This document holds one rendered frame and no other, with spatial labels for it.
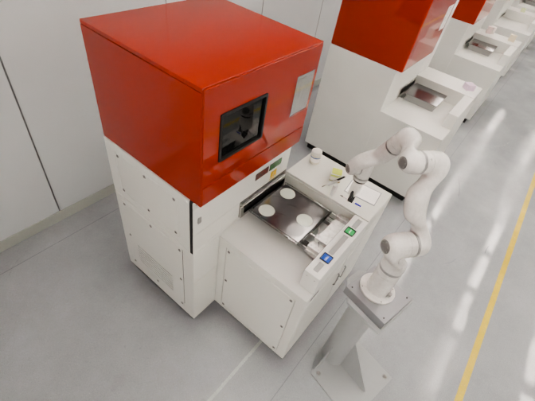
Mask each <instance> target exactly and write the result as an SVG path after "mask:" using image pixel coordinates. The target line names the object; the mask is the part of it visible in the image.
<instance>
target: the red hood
mask: <svg viewBox="0 0 535 401"><path fill-rule="evenodd" d="M80 23H81V24H80V28H81V32H82V35H83V39H84V46H85V50H86V53H87V58H88V64H89V68H90V72H91V76H92V82H93V87H94V91H95V94H96V101H97V105H98V109H99V113H100V120H101V123H102V128H103V134H104V136H106V137H107V138H109V139H110V140H111V141H113V142H114V143H115V144H116V145H117V146H119V147H120V148H122V149H123V150H125V151H126V152H127V153H129V155H131V156H132V157H133V158H135V159H136V160H138V161H139V162H141V163H142V164H143V165H145V167H147V168H148V169H150V170H151V171H152V172H154V173H155V174H157V175H158V176H159V177H160V178H161V179H163V180H164V181H166V182H167V183H168V184H170V185H171V186H172V187H174V188H175V189H176V190H177V191H179V192H180V193H181V194H183V195H184V196H185V197H187V198H188V199H190V200H191V201H192V202H193V203H194V204H196V205H197V206H199V207H200V208H201V207H202V206H204V205H205V204H207V203H209V202H210V201H211V200H212V199H214V198H215V197H217V196H219V195H220V194H222V193H223V192H224V191H226V190H227V189H229V188H231V187H232V186H234V185H235V184H236V183H238V182H239V181H241V180H243V179H244V178H246V177H247V176H248V175H250V174H251V173H253V172H255V171H256V170H258V169H259V168H260V167H262V166H263V165H265V164H267V163H268V162H270V160H272V159H273V158H275V157H277V156H278V155H280V154H281V153H282V152H284V151H285V150H287V149H289V148H290V147H292V146H293V145H294V144H296V143H297V142H299V140H300V137H301V133H302V130H303V124H304V121H305V118H306V114H307V108H308V105H309V101H310V95H311V92H312V88H313V85H314V79H315V76H316V72H317V69H318V63H319V60H320V56H321V53H322V47H323V42H324V41H322V40H319V39H318V38H316V37H312V36H311V35H308V34H306V33H303V32H301V31H298V30H297V29H293V28H291V27H290V26H287V25H284V24H282V23H280V22H277V21H275V20H272V19H270V18H267V17H265V16H264V15H261V14H258V13H256V12H254V11H251V10H249V9H246V8H244V7H243V6H239V5H237V4H235V3H233V2H230V1H228V0H184V1H180V2H171V3H166V4H161V5H156V6H148V7H143V8H138V9H133V10H125V11H120V12H115V13H110V14H102V15H97V16H92V17H88V18H80Z"/></svg>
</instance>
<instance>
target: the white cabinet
mask: <svg viewBox="0 0 535 401"><path fill-rule="evenodd" d="M382 213H383V212H382ZM382 213H381V214H380V215H379V216H378V217H377V219H376V220H375V221H374V222H373V224H372V225H371V226H370V227H369V229H368V230H367V231H366V232H365V234H364V235H363V236H362V237H361V238H360V239H359V241H358V242H357V243H356V244H355V246H354V247H353V248H352V249H351V251H350V252H349V253H348V254H347V256H346V257H345V258H344V259H343V260H342V261H341V262H340V263H339V265H338V266H337V267H336V268H335V270H334V271H333V272H332V273H331V275H330V276H329V277H328V278H327V280H326V281H325V282H324V283H323V284H322V285H321V286H320V287H319V289H318V290H317V291H316V292H315V294H314V295H313V296H312V297H311V299H310V300H309V301H308V302H307V303H306V302H305V301H303V300H302V299H301V298H300V297H298V296H297V295H296V294H294V293H293V292H292V291H290V290H289V289H288V288H286V287H285V286H284V285H283V284H282V283H280V282H279V281H278V280H276V279H275V278H273V277H272V276H271V275H269V273H267V272H266V271H265V270H263V269H262V268H261V267H259V266H258V265H257V264H255V263H254V262H253V261H251V260H250V259H249V258H248V257H247V256H245V255H244V254H242V253H241V252H240V251H238V250H237V249H236V248H235V247H234V246H232V245H231V244H230V243H228V242H227V241H226V240H224V239H223V238H221V237H220V240H219V251H218V262H217V282H216V293H215V301H217V302H218V303H219V304H220V305H221V306H222V307H224V308H225V309H226V310H227V311H228V312H230V314H231V315H233V316H234V317H235V318H236V319H237V320H238V321H239V322H240V323H242V324H243V325H244V326H245V327H246V328H247V329H249V330H250V331H251V332H252V333H254V334H255V335H256V336H257V337H258V338H259V339H261V340H262V342H263V343H265V344H266V345H267V346H268V347H269V348H270V349H272V350H273V351H274V352H275V353H276V354H277V355H279V356H280V357H281V358H284V356H285V355H286V354H287V352H288V351H289V350H290V349H291V347H292V346H293V344H294V343H295V342H296V341H297V340H298V339H299V337H300V336H301V335H302V333H303V332H304V331H305V329H306V328H307V326H308V325H309V324H310V323H311V322H312V321H313V319H314V318H315V317H316V315H317V314H318V313H319V311H320V310H321V309H322V307H323V306H324V305H325V304H326V303H327V301H328V300H329V299H330V297H331V296H332V295H333V293H334V292H335V291H336V289H337V288H339V286H340V285H341V284H342V282H343V281H344V280H345V278H346V277H347V275H348V274H349V273H350V272H351V271H352V269H353V266H354V265H355V263H356V262H357V259H358V257H359V255H360V254H361V252H362V250H363V248H364V246H365V245H366V243H367V241H368V239H369V237H370V236H371V234H372V232H373V229H374V228H375V226H376V225H377V222H378V220H379V219H380V217H381V215H382Z"/></svg>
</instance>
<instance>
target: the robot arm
mask: <svg viewBox="0 0 535 401"><path fill-rule="evenodd" d="M421 142H422V137H421V135H420V133H419V131H418V130H416V129H415V128H413V127H405V128H404V129H402V130H400V131H398V132H397V133H396V134H394V135H393V136H392V137H391V138H389V139H388V140H387V141H386V142H384V143H383V144H381V145H380V146H379V147H377V148H376V149H374V150H369V151H366V152H364V153H361V154H359V155H357V156H355V157H354V158H352V159H351V160H350V161H349V162H348V163H347V164H346V172H347V173H348V174H349V175H353V183H352V184H351V186H350V189H349V191H348V193H347V194H350V195H349V198H348V200H347V201H348V202H350V203H352V202H353V201H354V198H355V196H356V195H357V193H358V192H359V191H360V189H361V187H362V186H363V185H364V184H365V183H366V182H367V181H368V179H369V176H370V174H371V173H372V171H373V168H374V166H375V165H382V164H385V163H386V162H389V161H390V160H392V159H393V158H395V157H396V156H398V155H399V157H398V161H397V164H398V166H399V168H400V169H401V170H402V171H403V172H405V173H408V174H422V175H421V176H420V178H419V179H418V180H417V181H416V182H415V183H414V184H412V185H411V186H410V187H409V188H408V190H407V192H406V195H405V199H404V217H405V219H406V220H407V221H408V222H409V223H410V224H411V229H410V231H409V232H394V233H390V234H388V235H386V236H385V237H384V238H383V239H382V240H381V243H380V246H381V250H382V252H383V254H384V256H383V258H382V259H381V261H380V262H379V264H378V265H377V267H376V269H375V270H374V272H373V273H368V274H365V275H363V276H362V277H361V280H360V288H361V292H362V293H363V294H364V295H365V296H366V297H367V298H368V299H369V300H370V301H371V302H374V303H377V304H379V305H386V304H389V303H390V302H392V300H393V299H394V298H395V290H394V286H395V285H396V283H397V282H398V280H399V279H400V277H401V276H402V274H403V273H404V272H405V270H406V268H407V261H406V259H405V258H412V257H420V256H423V255H426V254H427V253H428V252H429V251H430V249H431V246H432V239H431V236H430V232H429V230H428V225H427V219H426V215H427V210H428V204H429V201H430V197H431V194H432V192H433V191H434V189H435V188H436V186H437V185H438V184H439V183H440V182H441V181H442V180H443V179H444V178H445V177H446V176H447V174H448V171H449V169H450V165H451V162H450V159H449V157H448V156H447V155H446V154H445V153H443V152H441V151H435V150H417V148H418V147H419V146H420V143H421Z"/></svg>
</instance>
